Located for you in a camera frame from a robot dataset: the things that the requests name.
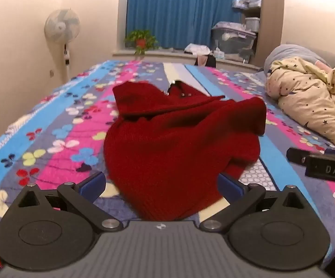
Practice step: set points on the floral striped bed blanket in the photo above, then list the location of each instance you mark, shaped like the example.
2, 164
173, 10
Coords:
54, 121

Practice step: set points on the clear tissue pack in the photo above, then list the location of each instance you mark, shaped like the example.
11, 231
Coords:
219, 53

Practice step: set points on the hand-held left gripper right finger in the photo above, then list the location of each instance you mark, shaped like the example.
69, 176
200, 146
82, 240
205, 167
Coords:
228, 186

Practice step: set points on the white standing fan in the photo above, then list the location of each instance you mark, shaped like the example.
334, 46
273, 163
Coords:
61, 24

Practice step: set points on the potted green plant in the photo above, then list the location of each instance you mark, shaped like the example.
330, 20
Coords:
140, 39

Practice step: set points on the black bag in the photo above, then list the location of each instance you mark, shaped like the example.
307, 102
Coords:
211, 61

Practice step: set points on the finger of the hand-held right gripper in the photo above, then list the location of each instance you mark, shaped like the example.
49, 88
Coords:
297, 155

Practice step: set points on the wooden shelf unit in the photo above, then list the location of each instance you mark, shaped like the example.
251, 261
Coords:
258, 11

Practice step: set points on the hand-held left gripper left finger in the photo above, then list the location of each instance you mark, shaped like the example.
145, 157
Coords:
93, 184

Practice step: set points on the pink bag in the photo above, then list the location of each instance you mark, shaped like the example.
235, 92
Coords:
202, 60

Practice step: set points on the white cloth pile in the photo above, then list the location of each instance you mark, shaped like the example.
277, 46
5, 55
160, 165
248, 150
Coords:
197, 49

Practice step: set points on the blue curtain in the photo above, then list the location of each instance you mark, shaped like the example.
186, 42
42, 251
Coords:
184, 11

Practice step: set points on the beige star-print duvet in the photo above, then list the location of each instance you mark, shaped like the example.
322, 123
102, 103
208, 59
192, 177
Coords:
306, 98

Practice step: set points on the small white storage box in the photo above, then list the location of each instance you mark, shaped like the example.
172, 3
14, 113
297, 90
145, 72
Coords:
252, 24

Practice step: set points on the grey pillow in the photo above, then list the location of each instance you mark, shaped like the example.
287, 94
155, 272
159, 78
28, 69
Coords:
291, 52

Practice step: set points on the clear plastic storage box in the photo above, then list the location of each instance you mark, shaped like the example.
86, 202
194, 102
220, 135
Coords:
232, 42

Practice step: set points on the pink cloth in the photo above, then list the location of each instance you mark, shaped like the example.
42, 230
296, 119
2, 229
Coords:
323, 65

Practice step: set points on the red knitted sweater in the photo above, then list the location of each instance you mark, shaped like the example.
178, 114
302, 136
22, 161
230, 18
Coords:
170, 150

